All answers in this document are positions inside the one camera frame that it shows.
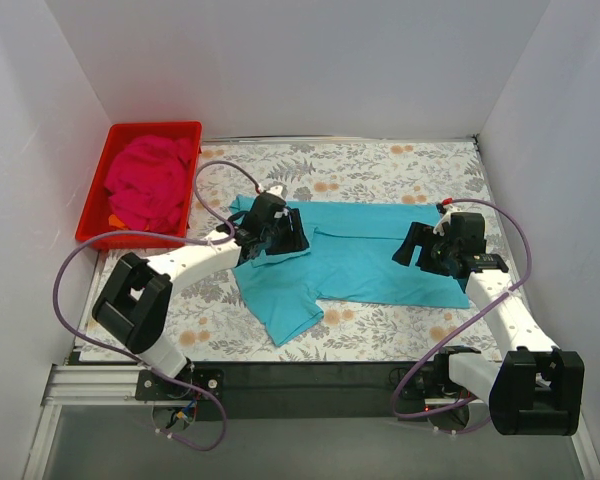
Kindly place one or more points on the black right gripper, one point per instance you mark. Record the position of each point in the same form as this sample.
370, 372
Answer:
422, 250

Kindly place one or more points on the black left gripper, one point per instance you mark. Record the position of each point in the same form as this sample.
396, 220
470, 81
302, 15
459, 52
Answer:
284, 231

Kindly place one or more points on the turquoise t shirt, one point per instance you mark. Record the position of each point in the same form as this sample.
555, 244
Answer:
349, 258

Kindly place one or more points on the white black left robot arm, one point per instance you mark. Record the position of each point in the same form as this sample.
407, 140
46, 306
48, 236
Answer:
134, 302

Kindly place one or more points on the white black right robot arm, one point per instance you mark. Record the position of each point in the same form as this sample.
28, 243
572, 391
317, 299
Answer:
537, 387

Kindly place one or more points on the floral patterned table mat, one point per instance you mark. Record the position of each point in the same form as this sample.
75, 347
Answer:
209, 322

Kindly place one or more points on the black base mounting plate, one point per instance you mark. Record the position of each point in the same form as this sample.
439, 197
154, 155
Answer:
299, 390

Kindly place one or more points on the magenta t shirt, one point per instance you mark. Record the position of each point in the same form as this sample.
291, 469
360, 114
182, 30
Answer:
147, 182

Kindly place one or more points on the orange cloth in bin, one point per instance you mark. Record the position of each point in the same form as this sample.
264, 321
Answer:
115, 223

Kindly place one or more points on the red plastic bin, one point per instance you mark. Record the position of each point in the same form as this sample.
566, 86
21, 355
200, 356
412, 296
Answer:
96, 210

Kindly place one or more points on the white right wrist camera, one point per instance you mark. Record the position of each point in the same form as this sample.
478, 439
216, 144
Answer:
446, 209

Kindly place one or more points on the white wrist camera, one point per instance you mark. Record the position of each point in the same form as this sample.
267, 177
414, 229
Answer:
279, 190
446, 209

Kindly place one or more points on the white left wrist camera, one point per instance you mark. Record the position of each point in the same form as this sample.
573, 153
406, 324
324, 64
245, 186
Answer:
279, 190

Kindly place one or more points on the aluminium frame rail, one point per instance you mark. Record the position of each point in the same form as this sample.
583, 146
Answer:
91, 385

